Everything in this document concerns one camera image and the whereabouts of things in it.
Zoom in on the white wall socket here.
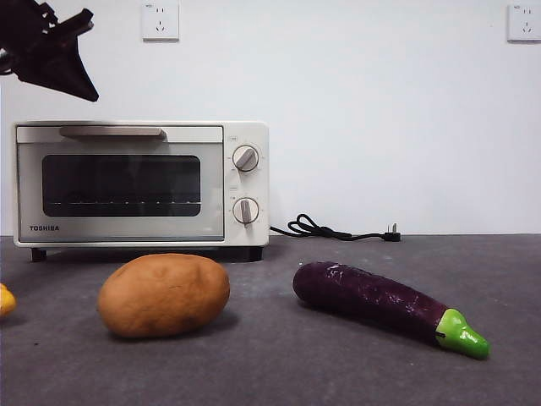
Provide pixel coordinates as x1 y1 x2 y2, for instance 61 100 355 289
142 3 181 43
506 4 541 44

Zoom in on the brown potato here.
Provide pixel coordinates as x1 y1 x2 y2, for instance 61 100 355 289
97 252 232 338

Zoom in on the yellow toy vegetable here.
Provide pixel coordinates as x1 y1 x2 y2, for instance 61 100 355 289
0 283 18 318

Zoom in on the metal wire oven rack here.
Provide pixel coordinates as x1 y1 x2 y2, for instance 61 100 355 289
43 200 202 207

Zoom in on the beige oven knob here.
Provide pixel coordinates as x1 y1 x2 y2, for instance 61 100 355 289
232 145 260 173
232 196 260 225

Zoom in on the white Toshiba toaster oven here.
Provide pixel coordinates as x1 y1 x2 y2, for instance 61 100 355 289
11 120 270 263

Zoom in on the purple eggplant green stem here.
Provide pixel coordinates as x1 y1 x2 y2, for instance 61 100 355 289
292 261 492 361

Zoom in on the black power cord with plug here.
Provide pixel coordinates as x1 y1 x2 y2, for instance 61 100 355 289
269 213 403 244

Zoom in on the glass oven door brown handle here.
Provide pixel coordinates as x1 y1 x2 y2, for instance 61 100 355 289
15 124 225 244

